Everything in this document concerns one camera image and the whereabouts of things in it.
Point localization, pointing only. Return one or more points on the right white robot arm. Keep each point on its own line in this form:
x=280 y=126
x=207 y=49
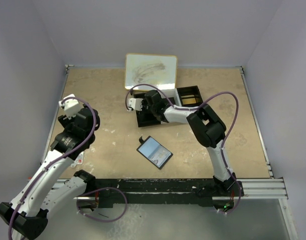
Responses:
x=208 y=128

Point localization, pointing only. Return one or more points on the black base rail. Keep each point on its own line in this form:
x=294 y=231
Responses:
x=201 y=192

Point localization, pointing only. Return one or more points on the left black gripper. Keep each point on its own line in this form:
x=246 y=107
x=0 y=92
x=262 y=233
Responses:
x=84 y=105

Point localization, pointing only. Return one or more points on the aluminium table frame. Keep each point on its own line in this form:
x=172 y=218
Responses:
x=113 y=155

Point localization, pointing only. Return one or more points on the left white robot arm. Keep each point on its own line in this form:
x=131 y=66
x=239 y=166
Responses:
x=28 y=214

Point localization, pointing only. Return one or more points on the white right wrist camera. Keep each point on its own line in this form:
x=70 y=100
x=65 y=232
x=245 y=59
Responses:
x=134 y=104

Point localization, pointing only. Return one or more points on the black leather card holder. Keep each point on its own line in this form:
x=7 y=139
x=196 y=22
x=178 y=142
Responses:
x=148 y=146

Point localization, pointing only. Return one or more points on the clear plastic packet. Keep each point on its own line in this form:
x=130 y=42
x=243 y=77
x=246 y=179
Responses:
x=78 y=160

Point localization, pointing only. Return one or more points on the gold card in tray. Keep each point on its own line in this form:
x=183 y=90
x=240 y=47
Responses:
x=190 y=100

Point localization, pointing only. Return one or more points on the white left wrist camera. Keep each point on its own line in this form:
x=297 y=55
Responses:
x=70 y=105

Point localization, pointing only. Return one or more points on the white board with wooden frame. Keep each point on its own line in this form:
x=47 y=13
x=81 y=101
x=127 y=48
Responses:
x=143 y=70

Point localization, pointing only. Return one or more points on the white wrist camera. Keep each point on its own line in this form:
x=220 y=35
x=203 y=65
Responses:
x=134 y=104
x=70 y=105

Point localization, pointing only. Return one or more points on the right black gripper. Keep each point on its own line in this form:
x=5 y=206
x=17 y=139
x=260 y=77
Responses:
x=143 y=111

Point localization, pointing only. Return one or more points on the black and white compartment tray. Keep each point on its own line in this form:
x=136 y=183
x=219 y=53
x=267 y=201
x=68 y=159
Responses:
x=174 y=112

